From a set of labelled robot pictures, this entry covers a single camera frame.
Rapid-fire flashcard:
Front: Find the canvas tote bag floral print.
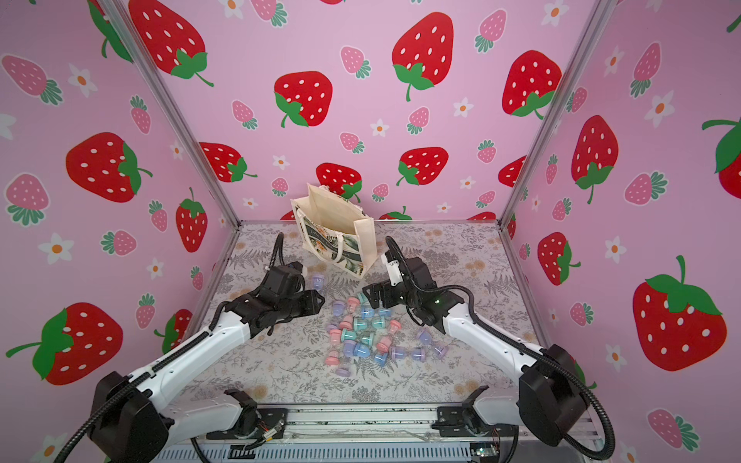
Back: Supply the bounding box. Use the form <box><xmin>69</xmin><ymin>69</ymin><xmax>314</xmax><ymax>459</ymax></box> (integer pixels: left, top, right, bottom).
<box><xmin>291</xmin><ymin>185</ymin><xmax>378</xmax><ymax>280</ymax></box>

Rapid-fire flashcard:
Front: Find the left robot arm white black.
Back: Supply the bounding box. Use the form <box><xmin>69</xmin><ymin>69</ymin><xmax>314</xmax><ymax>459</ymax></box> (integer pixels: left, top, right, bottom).
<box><xmin>85</xmin><ymin>262</ymin><xmax>325</xmax><ymax>462</ymax></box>

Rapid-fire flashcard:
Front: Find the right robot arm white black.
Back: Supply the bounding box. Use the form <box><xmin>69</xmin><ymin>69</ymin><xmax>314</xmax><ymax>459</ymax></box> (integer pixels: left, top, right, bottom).
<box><xmin>363</xmin><ymin>252</ymin><xmax>596</xmax><ymax>447</ymax></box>

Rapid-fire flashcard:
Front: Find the purple hourglass right cluster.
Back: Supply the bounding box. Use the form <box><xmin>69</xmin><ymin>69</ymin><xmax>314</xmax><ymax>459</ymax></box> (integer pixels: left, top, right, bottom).
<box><xmin>416</xmin><ymin>328</ymin><xmax>449</xmax><ymax>359</ymax></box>

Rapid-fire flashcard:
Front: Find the teal hourglass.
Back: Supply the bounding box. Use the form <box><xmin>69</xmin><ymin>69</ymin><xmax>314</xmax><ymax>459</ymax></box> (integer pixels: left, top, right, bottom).
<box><xmin>341</xmin><ymin>329</ymin><xmax>357</xmax><ymax>343</ymax></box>

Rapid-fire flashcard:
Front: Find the pink hourglass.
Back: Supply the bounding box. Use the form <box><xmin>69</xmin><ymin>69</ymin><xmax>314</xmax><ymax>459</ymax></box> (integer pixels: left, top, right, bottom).
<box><xmin>324</xmin><ymin>350</ymin><xmax>341</xmax><ymax>367</ymax></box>

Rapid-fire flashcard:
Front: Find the blue hourglass number thirty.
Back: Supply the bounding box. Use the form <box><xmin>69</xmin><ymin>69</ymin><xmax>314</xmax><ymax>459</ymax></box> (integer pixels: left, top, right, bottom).
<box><xmin>352</xmin><ymin>343</ymin><xmax>372</xmax><ymax>358</ymax></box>

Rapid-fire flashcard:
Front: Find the blue hourglass front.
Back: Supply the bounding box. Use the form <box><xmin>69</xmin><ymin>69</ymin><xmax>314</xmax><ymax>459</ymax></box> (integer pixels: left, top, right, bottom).
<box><xmin>374</xmin><ymin>352</ymin><xmax>388</xmax><ymax>368</ymax></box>

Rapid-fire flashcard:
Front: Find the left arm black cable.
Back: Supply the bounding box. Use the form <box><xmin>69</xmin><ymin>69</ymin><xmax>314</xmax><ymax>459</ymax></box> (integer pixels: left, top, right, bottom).
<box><xmin>53</xmin><ymin>232</ymin><xmax>286</xmax><ymax>463</ymax></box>

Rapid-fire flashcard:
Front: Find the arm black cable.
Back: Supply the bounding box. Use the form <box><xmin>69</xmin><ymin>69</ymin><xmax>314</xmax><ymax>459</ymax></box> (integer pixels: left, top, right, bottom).
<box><xmin>53</xmin><ymin>232</ymin><xmax>286</xmax><ymax>463</ymax></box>
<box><xmin>384</xmin><ymin>235</ymin><xmax>615</xmax><ymax>461</ymax></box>

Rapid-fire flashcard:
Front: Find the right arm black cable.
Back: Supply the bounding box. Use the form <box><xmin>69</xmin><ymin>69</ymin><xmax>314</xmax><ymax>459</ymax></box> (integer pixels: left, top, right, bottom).
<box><xmin>384</xmin><ymin>235</ymin><xmax>615</xmax><ymax>461</ymax></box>

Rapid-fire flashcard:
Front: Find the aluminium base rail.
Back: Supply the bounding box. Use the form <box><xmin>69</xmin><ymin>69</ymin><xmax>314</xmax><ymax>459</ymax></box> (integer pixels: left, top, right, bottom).
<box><xmin>155</xmin><ymin>403</ymin><xmax>586</xmax><ymax>462</ymax></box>

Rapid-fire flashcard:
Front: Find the left aluminium corner post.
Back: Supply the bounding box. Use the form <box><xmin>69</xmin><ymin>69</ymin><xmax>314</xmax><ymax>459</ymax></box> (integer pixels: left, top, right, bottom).
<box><xmin>100</xmin><ymin>0</ymin><xmax>241</xmax><ymax>230</ymax></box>

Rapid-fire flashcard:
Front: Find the aluminium corner frame post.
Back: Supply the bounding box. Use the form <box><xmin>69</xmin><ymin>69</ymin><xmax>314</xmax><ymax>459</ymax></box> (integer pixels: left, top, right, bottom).
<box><xmin>498</xmin><ymin>0</ymin><xmax>618</xmax><ymax>231</ymax></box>

